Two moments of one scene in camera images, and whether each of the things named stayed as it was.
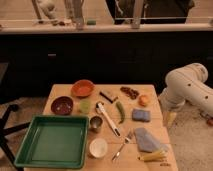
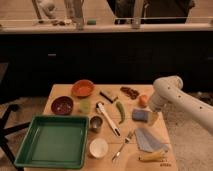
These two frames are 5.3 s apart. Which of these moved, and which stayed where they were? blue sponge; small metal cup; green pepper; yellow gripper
Moved: yellow gripper
Stayed: blue sponge; green pepper; small metal cup
